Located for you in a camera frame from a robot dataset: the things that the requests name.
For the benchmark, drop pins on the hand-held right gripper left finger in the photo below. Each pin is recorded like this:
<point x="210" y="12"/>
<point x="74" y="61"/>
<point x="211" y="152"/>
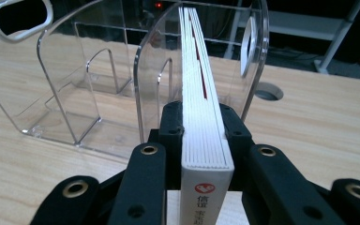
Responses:
<point x="143" y="175"/>

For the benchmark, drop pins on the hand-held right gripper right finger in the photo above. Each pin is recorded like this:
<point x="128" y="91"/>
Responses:
<point x="272" y="178"/>

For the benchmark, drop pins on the green leaf picture book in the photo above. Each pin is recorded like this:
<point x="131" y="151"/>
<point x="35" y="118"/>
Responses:
<point x="204" y="134"/>

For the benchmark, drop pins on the clear acrylic book holder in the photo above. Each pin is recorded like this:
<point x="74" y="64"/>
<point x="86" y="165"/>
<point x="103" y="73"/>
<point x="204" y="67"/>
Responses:
<point x="84" y="93"/>

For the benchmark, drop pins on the white metal stand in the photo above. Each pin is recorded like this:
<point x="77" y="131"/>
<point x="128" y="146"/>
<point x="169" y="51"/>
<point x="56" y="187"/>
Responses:
<point x="300" y="26"/>

